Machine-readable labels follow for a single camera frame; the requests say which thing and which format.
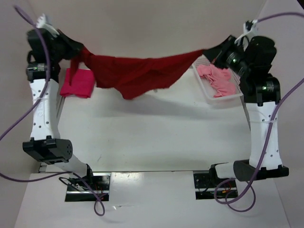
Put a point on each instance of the magenta pink t shirt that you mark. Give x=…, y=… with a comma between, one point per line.
x=81, y=85

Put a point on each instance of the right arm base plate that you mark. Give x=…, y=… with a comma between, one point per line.
x=205, y=187

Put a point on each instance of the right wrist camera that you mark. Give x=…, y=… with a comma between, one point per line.
x=249, y=31

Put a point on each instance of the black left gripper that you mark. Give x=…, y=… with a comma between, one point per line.
x=75, y=47

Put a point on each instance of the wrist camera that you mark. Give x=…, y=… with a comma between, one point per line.
x=249, y=31
x=44, y=23

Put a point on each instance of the dark red t shirt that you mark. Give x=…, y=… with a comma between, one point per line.
x=133, y=77

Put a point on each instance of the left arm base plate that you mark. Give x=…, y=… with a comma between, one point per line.
x=77, y=191

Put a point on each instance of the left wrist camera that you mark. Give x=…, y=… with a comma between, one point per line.
x=44, y=23

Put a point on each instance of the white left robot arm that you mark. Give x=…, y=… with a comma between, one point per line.
x=45, y=144

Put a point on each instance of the white plastic basket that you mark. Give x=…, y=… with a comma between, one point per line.
x=207, y=90

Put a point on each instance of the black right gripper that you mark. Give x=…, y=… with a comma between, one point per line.
x=216, y=55

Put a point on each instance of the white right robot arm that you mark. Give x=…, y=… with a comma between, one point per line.
x=261, y=95

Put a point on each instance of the light pink t shirt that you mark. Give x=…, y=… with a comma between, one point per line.
x=219, y=79

